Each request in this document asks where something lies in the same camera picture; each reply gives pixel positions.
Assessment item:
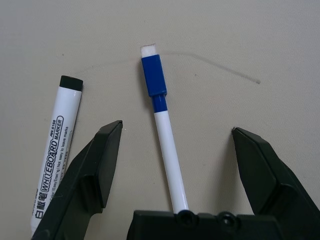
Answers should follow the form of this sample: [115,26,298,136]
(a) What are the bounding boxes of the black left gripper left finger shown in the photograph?
[31,119,124,240]

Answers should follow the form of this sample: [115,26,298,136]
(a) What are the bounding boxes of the black-capped whiteboard marker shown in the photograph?
[29,74,85,233]

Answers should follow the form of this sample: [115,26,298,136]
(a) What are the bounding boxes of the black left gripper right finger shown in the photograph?
[231,126,320,226]

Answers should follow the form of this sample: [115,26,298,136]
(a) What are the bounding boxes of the thin blue-capped white marker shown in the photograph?
[140,44,190,215]

